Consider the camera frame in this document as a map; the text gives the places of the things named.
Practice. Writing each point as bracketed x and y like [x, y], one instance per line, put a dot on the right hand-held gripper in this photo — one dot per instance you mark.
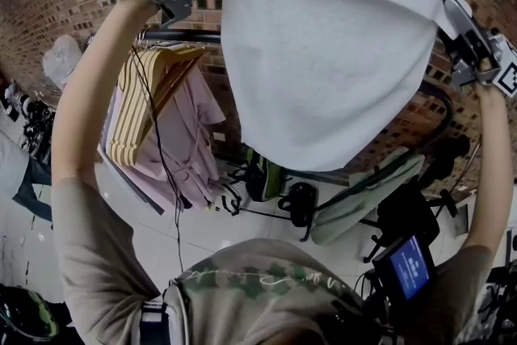
[497, 60]

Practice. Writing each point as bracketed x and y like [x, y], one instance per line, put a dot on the black clothes rail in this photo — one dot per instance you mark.
[182, 35]

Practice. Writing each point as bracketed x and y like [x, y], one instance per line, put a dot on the white towel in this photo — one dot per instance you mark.
[323, 72]

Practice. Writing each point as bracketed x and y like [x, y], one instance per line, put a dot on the person's right forearm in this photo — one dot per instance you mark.
[490, 165]

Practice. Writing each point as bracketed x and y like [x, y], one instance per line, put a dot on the person's left forearm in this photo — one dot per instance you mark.
[93, 93]

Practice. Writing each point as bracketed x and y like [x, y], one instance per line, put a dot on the row of wooden hangers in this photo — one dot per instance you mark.
[133, 113]

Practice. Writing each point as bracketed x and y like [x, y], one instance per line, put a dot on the white plastic bag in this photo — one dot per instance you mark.
[62, 60]

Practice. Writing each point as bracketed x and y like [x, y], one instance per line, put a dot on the pink garments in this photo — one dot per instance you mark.
[190, 141]

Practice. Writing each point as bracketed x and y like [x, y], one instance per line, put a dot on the large black bag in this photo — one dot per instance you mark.
[408, 214]

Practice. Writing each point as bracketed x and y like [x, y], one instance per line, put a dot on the pale green cloth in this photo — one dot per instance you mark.
[351, 210]

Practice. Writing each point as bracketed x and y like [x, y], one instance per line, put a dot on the black and green backpack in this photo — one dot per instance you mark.
[264, 177]

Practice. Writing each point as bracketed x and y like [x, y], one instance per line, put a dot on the black pouch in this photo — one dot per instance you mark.
[301, 202]

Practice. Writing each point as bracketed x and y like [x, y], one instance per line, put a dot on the pile of shoes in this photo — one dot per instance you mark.
[34, 125]

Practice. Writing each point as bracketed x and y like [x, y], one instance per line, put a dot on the chest-mounted screen device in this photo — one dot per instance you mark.
[408, 268]

